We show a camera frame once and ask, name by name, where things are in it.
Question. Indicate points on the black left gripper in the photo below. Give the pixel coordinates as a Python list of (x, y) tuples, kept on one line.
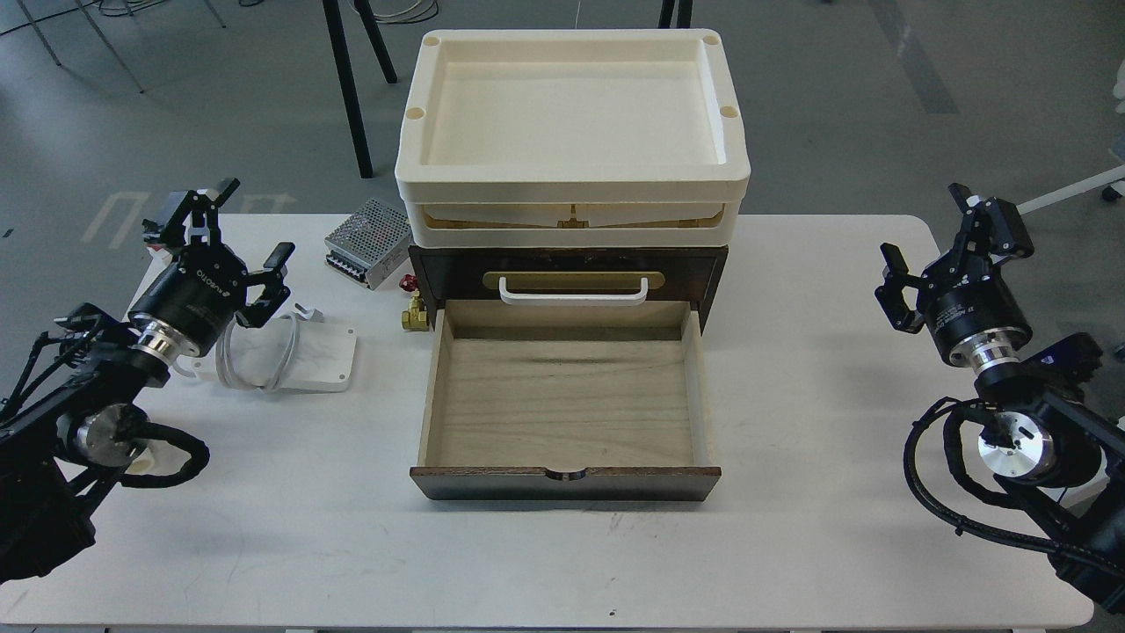
[(204, 288)]

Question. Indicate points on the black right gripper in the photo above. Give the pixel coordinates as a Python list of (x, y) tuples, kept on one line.
[(970, 312)]

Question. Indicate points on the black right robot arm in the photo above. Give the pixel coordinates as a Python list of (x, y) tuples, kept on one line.
[(1027, 441)]

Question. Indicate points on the dark wooden cabinet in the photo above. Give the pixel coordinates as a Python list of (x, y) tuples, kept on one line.
[(676, 274)]

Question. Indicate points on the white red circuit breaker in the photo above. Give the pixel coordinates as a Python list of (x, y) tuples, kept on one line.
[(156, 244)]

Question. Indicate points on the metal mesh power supply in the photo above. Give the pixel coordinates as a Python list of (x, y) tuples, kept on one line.
[(371, 244)]

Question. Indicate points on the white chair base leg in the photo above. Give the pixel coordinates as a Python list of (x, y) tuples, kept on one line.
[(1106, 178)]

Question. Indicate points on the silver white pipe valve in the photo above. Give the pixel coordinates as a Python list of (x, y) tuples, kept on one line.
[(142, 470)]

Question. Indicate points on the black table leg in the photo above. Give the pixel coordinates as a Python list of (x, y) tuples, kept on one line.
[(345, 76)]

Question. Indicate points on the cream stacked plastic trays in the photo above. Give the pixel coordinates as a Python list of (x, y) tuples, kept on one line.
[(572, 139)]

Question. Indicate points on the open wooden drawer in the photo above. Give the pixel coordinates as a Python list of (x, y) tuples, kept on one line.
[(566, 403)]

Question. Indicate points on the brass valve red handle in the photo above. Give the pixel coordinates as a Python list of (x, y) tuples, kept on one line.
[(414, 317)]

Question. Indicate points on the white cabinet handle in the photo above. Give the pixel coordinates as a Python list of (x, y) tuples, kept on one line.
[(572, 299)]

